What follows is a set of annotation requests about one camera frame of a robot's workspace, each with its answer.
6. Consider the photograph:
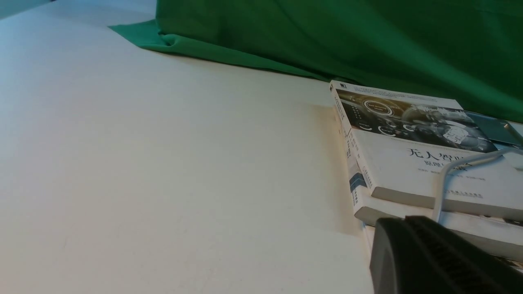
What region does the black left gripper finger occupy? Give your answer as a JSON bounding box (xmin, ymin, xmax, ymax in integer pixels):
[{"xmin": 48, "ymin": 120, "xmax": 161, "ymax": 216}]
[{"xmin": 369, "ymin": 216, "xmax": 523, "ymax": 294}]

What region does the white book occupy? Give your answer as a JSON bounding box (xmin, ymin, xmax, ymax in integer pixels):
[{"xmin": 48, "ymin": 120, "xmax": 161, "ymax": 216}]
[
  {"xmin": 333, "ymin": 109, "xmax": 523, "ymax": 263},
  {"xmin": 329, "ymin": 80, "xmax": 523, "ymax": 221}
]

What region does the top white book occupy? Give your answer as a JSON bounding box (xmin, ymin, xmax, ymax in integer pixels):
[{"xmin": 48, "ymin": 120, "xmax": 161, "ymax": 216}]
[{"xmin": 329, "ymin": 80, "xmax": 523, "ymax": 221}]

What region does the green backdrop cloth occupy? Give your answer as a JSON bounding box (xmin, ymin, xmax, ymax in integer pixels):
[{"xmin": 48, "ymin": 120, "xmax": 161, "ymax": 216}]
[{"xmin": 111, "ymin": 0, "xmax": 523, "ymax": 123}]

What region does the white power cable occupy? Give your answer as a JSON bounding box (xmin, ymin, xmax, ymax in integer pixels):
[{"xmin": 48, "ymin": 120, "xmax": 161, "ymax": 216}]
[{"xmin": 431, "ymin": 148, "xmax": 523, "ymax": 223}]

